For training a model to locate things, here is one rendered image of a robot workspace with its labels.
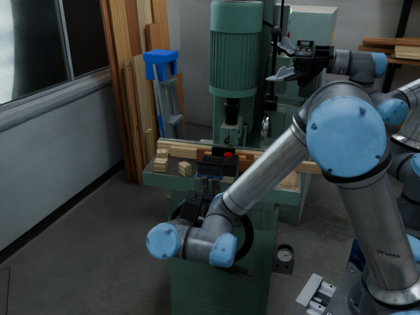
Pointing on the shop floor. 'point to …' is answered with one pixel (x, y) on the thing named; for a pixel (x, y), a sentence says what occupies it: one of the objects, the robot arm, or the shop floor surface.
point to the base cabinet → (224, 281)
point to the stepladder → (165, 76)
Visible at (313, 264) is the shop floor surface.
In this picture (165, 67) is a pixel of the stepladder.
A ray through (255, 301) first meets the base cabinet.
